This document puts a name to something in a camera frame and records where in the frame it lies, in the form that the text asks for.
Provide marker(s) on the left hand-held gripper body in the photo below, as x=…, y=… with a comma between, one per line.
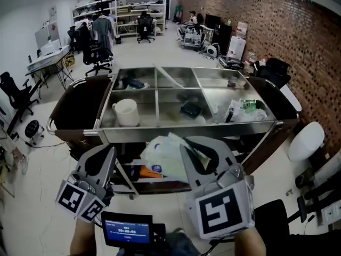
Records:
x=70, y=199

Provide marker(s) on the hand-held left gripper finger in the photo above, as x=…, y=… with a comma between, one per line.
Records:
x=110, y=169
x=82, y=161

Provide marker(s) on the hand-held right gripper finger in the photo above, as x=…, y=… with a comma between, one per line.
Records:
x=195, y=181
x=223, y=156

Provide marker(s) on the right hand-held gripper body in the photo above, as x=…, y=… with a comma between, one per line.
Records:
x=221, y=212

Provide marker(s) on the white plastic bag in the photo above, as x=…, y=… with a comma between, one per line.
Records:
x=165, y=153

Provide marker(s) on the stainless steel sorting cart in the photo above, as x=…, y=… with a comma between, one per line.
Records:
x=173, y=130

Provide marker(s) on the person's right forearm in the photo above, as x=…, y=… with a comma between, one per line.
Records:
x=249, y=243

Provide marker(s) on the person's left forearm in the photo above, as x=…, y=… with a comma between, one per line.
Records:
x=82, y=239

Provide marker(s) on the dark brown cart bag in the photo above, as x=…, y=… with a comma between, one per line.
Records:
x=78, y=105
x=277, y=100

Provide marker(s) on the orange flat box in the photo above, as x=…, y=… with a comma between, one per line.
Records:
x=149, y=172

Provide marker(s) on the white packet with black edge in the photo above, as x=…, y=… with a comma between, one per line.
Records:
x=231, y=111

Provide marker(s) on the small white crumpled wrapper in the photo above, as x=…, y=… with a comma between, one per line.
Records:
x=215, y=108

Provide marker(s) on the black office chair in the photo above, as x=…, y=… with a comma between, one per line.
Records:
x=274, y=72
x=145, y=27
x=93, y=52
x=16, y=93
x=271, y=223
x=72, y=36

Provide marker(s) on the clear plastic bag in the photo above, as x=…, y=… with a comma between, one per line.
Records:
x=255, y=115

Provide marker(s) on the green packet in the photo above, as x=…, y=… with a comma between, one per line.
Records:
x=248, y=105

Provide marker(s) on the black flat box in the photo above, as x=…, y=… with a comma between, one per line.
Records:
x=191, y=109

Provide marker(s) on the white mug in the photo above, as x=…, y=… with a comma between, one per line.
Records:
x=128, y=115

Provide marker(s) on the white shoe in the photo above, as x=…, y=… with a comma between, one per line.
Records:
x=24, y=164

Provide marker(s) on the black round stool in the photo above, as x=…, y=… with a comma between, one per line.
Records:
x=32, y=128

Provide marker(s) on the small black monitor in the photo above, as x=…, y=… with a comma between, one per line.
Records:
x=127, y=231

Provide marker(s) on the small green toy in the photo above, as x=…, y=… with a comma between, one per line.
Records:
x=289, y=192

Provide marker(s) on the small red object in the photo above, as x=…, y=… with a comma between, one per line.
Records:
x=232, y=83

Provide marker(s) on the white paper sheet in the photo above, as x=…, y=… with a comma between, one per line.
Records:
x=144, y=87

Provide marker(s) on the dark blue flat pouch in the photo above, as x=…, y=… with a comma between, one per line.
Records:
x=133, y=82

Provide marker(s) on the black flat case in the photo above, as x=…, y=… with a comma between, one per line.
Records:
x=230, y=61

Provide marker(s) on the clear water bottles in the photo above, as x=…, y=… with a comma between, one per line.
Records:
x=251, y=59

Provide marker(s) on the yellow box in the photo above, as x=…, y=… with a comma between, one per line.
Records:
x=69, y=60

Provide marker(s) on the white round robot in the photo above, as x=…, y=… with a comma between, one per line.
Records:
x=213, y=50

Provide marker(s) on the white desk with black legs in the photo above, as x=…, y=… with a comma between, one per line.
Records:
x=46, y=60

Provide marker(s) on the white appliance box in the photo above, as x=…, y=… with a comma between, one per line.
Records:
x=236, y=47

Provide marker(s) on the white printer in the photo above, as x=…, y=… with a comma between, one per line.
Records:
x=50, y=48

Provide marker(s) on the black cabinet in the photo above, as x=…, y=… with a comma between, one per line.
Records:
x=223, y=37

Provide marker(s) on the metal trolley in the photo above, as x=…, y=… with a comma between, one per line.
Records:
x=192, y=37

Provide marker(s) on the white and red carton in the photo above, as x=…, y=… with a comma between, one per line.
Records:
x=242, y=29

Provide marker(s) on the white board panel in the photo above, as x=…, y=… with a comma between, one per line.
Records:
x=42, y=36

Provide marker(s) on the grey garment on rack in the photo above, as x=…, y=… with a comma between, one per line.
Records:
x=102, y=29

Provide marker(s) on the black flat screen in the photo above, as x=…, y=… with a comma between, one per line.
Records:
x=212, y=21

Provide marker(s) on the green hanging garment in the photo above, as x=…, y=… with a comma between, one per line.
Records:
x=178, y=12

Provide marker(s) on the white shelving unit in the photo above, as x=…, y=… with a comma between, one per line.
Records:
x=133, y=8
x=89, y=8

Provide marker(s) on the black metal frame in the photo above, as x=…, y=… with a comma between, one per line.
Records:
x=325, y=193

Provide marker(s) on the wall poster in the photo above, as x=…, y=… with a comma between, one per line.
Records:
x=53, y=11

